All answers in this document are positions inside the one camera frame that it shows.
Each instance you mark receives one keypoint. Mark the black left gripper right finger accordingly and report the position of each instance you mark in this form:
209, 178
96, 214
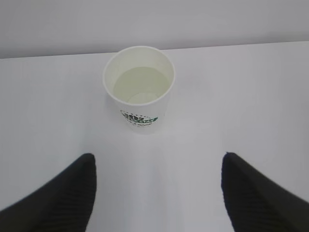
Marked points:
255, 203

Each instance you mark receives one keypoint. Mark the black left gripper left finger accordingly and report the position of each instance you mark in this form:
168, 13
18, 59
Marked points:
64, 204

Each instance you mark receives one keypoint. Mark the white paper cup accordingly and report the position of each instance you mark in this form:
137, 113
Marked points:
139, 79

